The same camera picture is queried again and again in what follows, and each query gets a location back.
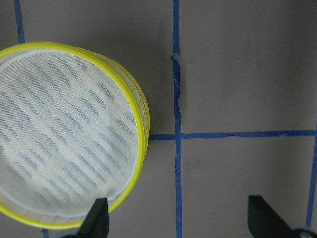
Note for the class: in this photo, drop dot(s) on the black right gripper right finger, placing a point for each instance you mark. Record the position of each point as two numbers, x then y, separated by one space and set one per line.
264 222

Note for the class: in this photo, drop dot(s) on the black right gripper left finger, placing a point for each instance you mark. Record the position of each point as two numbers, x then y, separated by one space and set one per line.
96 223

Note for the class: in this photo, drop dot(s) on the yellow rimmed steamer layer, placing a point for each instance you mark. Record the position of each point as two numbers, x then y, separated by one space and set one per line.
139 106
67 135

